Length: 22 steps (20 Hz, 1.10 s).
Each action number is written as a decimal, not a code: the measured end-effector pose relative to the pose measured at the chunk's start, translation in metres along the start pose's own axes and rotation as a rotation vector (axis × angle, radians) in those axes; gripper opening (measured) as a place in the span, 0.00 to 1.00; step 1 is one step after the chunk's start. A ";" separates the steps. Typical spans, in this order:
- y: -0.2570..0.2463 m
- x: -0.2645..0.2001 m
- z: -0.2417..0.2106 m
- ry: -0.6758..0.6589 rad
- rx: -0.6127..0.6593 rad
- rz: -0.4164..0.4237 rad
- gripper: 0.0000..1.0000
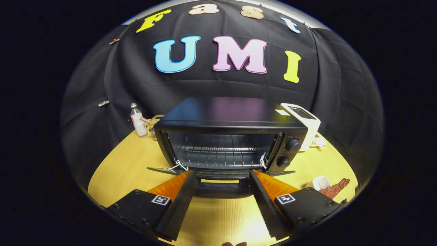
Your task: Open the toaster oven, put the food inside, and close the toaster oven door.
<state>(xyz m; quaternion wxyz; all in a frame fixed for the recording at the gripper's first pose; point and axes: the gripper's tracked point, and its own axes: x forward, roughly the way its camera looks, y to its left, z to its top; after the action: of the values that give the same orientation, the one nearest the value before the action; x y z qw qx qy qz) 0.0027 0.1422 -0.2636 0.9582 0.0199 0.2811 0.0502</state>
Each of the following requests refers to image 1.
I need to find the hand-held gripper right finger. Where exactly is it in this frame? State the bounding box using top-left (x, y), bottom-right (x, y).
top-left (249, 169), bottom-right (343, 241)

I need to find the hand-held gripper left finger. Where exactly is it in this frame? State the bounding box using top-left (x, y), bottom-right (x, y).
top-left (107, 170), bottom-right (198, 242)

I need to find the brown grilled meat piece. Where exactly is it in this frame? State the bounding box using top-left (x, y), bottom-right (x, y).
top-left (319, 178), bottom-right (351, 200)

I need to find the black toaster oven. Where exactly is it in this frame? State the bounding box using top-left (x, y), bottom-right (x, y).
top-left (147, 97), bottom-right (309, 199)

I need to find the white bread toaster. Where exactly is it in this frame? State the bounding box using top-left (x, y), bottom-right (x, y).
top-left (281, 103), bottom-right (321, 152)

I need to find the small white plate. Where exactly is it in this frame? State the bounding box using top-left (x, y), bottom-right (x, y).
top-left (305, 176), bottom-right (330, 191)

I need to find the small white dish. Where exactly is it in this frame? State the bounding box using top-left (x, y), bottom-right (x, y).
top-left (309, 137), bottom-right (327, 150)

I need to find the clear plastic bottle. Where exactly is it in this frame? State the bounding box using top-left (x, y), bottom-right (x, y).
top-left (130, 103), bottom-right (148, 137)

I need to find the black backdrop cloth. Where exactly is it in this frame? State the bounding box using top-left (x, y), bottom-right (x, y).
top-left (61, 0), bottom-right (385, 192)

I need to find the small wire basket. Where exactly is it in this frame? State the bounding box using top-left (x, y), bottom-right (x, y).
top-left (147, 115), bottom-right (165, 139)

